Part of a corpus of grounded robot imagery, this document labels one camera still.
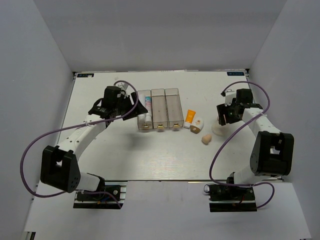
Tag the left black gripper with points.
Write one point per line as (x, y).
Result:
(139, 109)

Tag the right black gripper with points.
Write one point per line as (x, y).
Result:
(222, 110)

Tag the white pink tube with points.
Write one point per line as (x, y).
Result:
(148, 106)

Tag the round beige powder puff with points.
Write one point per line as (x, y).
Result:
(219, 130)

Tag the white sunscreen bottle gold cap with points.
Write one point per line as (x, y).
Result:
(197, 125)

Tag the beige makeup sponge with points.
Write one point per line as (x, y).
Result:
(206, 139)

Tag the orange sunscreen tube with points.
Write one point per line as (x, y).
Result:
(189, 118)

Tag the white spray bottle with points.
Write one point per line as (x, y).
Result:
(142, 99)

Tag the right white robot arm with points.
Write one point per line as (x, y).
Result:
(272, 152)

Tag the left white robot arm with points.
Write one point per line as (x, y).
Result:
(59, 164)

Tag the left clear organizer bin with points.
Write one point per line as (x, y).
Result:
(145, 126)

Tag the clear organizer bin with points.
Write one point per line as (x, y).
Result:
(145, 126)
(174, 108)
(159, 109)

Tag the middle clear organizer bin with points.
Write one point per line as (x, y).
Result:
(159, 109)

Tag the right clear organizer bin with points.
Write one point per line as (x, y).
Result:
(174, 108)

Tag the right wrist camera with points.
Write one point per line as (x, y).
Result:
(228, 95)

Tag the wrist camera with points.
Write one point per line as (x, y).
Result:
(228, 95)
(123, 86)

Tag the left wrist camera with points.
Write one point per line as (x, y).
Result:
(123, 86)

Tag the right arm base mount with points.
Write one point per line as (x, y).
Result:
(230, 199)

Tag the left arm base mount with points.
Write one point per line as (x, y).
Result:
(110, 197)

